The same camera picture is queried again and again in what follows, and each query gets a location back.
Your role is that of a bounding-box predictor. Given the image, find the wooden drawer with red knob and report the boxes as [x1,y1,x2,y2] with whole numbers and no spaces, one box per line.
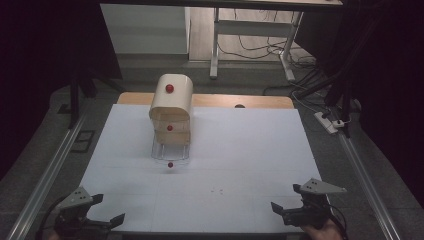
[155,114,192,146]

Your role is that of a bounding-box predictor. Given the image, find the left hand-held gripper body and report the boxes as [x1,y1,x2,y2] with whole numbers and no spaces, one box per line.
[54,186,112,240]

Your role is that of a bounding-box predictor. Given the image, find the person's right hand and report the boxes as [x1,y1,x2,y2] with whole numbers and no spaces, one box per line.
[301,218,345,240]

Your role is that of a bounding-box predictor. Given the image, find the white power strip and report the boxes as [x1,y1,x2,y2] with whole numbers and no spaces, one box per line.
[313,111,340,135]

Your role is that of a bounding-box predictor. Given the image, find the black stand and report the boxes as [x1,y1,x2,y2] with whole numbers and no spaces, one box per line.
[64,71,126,130]
[293,19,363,139]

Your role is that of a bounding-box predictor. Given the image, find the black floor frame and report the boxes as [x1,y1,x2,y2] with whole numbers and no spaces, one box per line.
[69,129,97,154]

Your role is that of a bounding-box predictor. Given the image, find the white table cover sheet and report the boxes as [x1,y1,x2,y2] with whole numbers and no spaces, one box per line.
[79,103,323,234]

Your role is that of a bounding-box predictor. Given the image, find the black curtain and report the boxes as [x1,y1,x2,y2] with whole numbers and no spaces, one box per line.
[294,0,424,208]
[0,0,123,181]

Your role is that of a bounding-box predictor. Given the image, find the left hand-held gripper cable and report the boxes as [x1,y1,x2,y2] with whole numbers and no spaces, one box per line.
[34,195,68,240]

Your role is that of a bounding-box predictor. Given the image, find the white desk with metal legs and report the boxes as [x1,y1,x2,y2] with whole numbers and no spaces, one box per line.
[186,0,344,82]

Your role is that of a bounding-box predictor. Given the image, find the right hand-held gripper cable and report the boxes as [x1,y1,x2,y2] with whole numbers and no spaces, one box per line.
[328,203,350,240]

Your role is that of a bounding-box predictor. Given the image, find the cream cabinet with red knob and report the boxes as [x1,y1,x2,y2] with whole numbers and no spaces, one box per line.
[148,73,195,122]

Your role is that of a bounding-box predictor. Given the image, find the aluminium rail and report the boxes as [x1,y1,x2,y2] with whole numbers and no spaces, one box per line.
[336,130,403,240]
[5,108,88,240]

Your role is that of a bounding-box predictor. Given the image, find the hand-held gripper cable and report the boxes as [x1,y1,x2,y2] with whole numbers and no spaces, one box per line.
[34,195,68,240]
[328,203,350,240]

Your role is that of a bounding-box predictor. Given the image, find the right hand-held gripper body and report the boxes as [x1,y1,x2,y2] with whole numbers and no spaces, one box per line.
[281,177,348,231]

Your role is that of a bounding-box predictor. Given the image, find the black floor cables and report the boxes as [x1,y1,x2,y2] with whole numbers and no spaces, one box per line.
[216,9,329,98]

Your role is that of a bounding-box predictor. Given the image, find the clear wire drawer with red knob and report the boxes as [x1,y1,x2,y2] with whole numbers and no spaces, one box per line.
[150,134,191,170]

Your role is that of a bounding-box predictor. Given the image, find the white panel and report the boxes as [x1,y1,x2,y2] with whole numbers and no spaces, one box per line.
[99,3,192,56]

